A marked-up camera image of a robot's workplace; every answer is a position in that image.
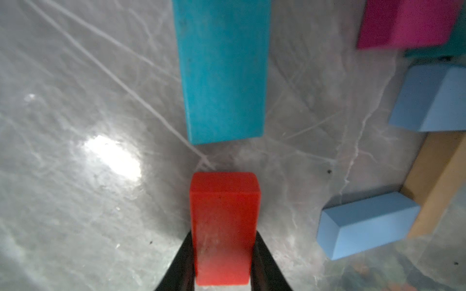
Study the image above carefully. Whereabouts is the magenta rectangular block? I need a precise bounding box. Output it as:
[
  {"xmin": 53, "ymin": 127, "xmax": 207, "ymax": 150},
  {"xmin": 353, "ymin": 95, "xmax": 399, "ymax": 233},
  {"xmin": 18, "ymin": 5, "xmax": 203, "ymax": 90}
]
[{"xmin": 356, "ymin": 0, "xmax": 464, "ymax": 50}]

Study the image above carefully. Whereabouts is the teal rectangular block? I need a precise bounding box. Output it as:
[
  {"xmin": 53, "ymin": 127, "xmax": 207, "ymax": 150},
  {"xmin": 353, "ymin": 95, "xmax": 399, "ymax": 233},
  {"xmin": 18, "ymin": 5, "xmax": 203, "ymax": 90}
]
[{"xmin": 173, "ymin": 1, "xmax": 271, "ymax": 145}]

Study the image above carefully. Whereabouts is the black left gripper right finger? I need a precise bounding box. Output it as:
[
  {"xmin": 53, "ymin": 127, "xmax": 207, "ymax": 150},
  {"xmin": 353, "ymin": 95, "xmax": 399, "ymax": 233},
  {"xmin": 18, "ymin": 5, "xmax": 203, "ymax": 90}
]
[{"xmin": 251, "ymin": 232, "xmax": 292, "ymax": 291}]

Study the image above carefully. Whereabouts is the red rectangular block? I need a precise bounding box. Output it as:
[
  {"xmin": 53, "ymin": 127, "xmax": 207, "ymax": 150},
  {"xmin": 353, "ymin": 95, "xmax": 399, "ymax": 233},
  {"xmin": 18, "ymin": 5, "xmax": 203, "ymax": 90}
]
[{"xmin": 189, "ymin": 172, "xmax": 261, "ymax": 286}]

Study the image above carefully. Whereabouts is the light blue rectangular block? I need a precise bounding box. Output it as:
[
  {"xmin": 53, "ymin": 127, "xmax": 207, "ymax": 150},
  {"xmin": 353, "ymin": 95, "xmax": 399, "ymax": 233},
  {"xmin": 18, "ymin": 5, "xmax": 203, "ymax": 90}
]
[{"xmin": 388, "ymin": 63, "xmax": 466, "ymax": 132}]

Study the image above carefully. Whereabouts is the teal triangular block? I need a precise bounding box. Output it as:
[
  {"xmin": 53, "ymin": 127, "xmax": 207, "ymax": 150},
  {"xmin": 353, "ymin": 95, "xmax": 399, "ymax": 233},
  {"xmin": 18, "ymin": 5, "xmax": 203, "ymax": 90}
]
[{"xmin": 404, "ymin": 1, "xmax": 466, "ymax": 58}]

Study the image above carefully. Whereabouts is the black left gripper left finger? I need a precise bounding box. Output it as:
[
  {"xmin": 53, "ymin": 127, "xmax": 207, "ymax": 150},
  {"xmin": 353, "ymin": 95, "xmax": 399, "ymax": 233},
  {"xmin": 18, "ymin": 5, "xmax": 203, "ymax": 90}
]
[{"xmin": 155, "ymin": 232, "xmax": 195, "ymax": 291}]

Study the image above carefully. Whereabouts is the natural wood block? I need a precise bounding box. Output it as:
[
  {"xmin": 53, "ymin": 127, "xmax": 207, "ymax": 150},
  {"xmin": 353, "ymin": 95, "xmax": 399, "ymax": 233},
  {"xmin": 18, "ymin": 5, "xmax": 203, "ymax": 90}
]
[{"xmin": 400, "ymin": 132, "xmax": 466, "ymax": 238}]

